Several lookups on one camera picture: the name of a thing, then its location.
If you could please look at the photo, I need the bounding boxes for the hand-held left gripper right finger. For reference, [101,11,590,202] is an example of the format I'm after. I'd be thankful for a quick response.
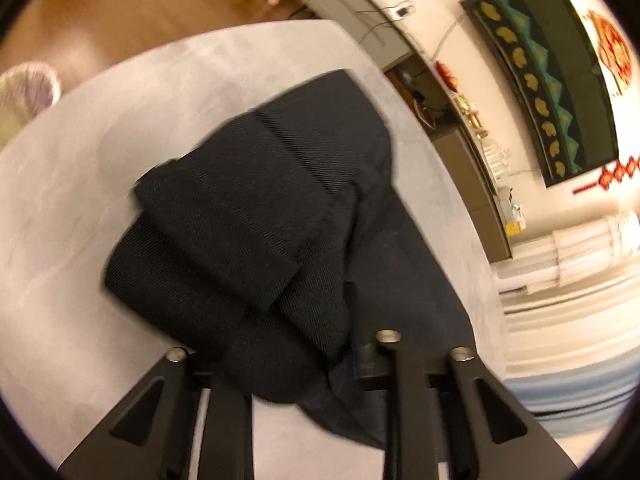
[353,330,579,480]

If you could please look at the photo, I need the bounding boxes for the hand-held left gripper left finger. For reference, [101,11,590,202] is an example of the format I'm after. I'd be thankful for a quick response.
[57,346,254,480]

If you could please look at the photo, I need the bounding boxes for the black pants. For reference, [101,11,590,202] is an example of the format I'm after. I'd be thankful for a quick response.
[102,68,476,451]

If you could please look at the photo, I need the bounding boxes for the white striped bedding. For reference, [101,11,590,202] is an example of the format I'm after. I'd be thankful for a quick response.
[500,265,640,436]

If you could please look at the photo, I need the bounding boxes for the round grey table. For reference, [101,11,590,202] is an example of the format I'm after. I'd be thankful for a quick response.
[0,19,508,480]

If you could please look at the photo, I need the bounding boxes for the long grey media cabinet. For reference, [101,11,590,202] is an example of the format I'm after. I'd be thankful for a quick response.
[289,0,513,263]

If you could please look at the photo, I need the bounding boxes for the red hanging knot decoration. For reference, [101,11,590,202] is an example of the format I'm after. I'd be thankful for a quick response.
[572,155,640,196]

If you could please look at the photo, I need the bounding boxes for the white woven basket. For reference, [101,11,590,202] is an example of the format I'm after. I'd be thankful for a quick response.
[0,61,62,148]

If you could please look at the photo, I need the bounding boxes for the wall television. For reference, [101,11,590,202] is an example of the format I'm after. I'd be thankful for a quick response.
[460,0,621,189]

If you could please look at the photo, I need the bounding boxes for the red wall ornament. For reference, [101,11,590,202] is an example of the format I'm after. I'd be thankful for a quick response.
[584,10,632,96]

